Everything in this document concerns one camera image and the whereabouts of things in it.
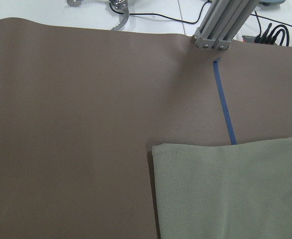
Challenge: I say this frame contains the sage green long-sleeve shirt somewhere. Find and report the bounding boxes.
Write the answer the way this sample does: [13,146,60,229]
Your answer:
[152,138,292,239]

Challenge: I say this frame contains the blue tape grid lines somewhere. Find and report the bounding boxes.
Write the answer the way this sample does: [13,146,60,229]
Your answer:
[0,20,237,145]

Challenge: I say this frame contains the aluminium frame post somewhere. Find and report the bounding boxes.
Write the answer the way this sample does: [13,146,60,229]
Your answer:
[194,0,259,50]

